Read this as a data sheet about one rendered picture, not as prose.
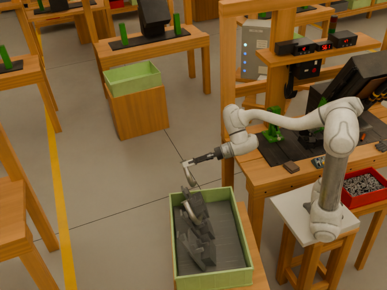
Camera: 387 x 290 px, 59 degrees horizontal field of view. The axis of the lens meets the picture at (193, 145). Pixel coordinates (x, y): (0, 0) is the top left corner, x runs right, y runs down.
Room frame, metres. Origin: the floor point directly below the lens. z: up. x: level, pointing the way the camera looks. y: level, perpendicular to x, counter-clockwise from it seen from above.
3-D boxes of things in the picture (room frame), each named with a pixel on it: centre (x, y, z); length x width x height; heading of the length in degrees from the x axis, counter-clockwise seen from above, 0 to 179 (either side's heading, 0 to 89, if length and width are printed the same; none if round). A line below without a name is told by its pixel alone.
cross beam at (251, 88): (2.53, -0.96, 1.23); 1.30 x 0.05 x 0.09; 103
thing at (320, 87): (2.33, -1.12, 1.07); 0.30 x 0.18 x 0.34; 103
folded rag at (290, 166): (1.81, -0.68, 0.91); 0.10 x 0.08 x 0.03; 24
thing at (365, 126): (2.09, -1.14, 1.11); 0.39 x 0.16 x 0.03; 13
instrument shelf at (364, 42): (2.42, -0.98, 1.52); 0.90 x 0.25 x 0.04; 103
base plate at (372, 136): (2.17, -1.04, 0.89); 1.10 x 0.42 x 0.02; 103
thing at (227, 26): (2.46, -0.97, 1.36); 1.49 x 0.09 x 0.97; 103
